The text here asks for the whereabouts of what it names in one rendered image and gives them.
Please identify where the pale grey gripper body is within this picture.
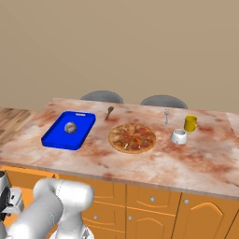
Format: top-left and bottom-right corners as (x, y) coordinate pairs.
(6, 186), (25, 217)

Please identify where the orange drawer front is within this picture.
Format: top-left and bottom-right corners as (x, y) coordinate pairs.
(3, 166), (59, 207)
(126, 183), (182, 217)
(58, 173), (128, 207)
(81, 200), (127, 233)

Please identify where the round pepperoni pizza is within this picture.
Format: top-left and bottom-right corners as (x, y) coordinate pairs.
(107, 122), (158, 155)

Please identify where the blue plastic tray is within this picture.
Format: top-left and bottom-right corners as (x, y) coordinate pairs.
(40, 110), (97, 151)

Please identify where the grey round lump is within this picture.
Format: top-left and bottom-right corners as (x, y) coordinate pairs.
(63, 120), (78, 135)

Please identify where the brown wooden spoon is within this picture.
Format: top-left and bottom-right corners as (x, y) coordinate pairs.
(104, 105), (116, 121)

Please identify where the grey round stool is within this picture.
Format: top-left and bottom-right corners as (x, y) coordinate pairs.
(139, 94), (189, 109)
(79, 90), (125, 105)

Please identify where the orange cupboard door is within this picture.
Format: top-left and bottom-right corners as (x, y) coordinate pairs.
(225, 210), (239, 239)
(125, 207), (177, 239)
(171, 192), (239, 239)

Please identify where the silver metal fork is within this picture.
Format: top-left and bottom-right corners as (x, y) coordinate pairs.
(163, 108), (171, 126)

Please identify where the white cup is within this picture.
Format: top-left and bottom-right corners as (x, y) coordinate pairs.
(170, 128), (189, 146)

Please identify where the yellow mug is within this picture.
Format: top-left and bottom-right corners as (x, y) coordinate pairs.
(183, 115), (199, 134)

